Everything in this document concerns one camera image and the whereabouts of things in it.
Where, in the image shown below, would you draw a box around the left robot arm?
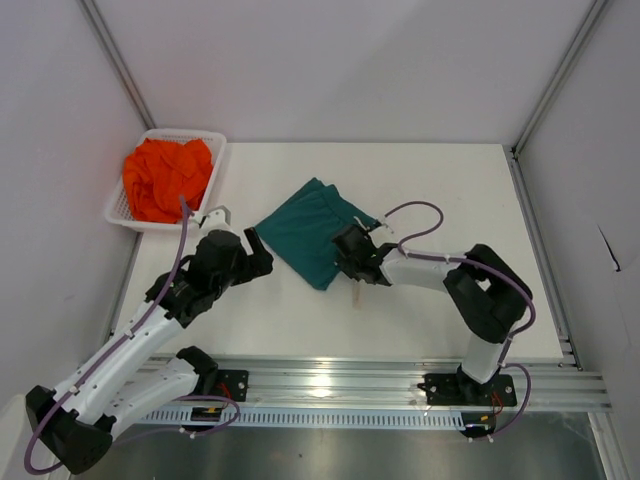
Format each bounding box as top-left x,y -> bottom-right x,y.
24,228 -> 273,475

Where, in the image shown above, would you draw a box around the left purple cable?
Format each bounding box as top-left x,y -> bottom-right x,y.
23,195 -> 241,474

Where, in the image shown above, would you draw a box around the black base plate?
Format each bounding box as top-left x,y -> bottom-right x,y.
211,369 -> 249,403
417,372 -> 517,407

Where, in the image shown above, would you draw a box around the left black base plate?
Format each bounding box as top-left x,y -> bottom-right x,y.
211,369 -> 249,403

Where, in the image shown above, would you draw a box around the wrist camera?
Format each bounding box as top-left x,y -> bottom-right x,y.
368,219 -> 395,236
193,206 -> 232,235

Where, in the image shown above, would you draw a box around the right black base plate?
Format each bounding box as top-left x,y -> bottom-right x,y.
417,372 -> 517,407

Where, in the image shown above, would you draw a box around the right table edge rail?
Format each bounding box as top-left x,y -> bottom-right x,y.
503,146 -> 584,372

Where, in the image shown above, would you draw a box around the right aluminium frame post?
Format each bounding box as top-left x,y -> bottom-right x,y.
511,0 -> 613,158

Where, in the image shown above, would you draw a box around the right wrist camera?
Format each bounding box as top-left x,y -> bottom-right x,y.
368,219 -> 395,236

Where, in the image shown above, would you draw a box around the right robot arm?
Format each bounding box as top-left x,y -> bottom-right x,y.
332,225 -> 536,405

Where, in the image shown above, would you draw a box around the orange shorts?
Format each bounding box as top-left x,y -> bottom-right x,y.
122,139 -> 214,224

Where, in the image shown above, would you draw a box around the white slotted cable duct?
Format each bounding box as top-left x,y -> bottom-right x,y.
137,404 -> 489,431

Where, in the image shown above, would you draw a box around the aluminium frame post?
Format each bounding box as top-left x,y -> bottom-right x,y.
77,0 -> 157,130
511,0 -> 613,158

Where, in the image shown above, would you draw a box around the aluminium mounting rail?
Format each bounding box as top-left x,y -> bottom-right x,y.
67,353 -> 612,412

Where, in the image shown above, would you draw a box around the green shorts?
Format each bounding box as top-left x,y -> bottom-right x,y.
255,178 -> 380,292

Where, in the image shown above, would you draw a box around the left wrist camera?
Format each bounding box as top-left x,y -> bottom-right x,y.
193,206 -> 232,235

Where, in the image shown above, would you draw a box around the left aluminium frame post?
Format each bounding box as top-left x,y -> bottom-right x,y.
77,0 -> 157,130

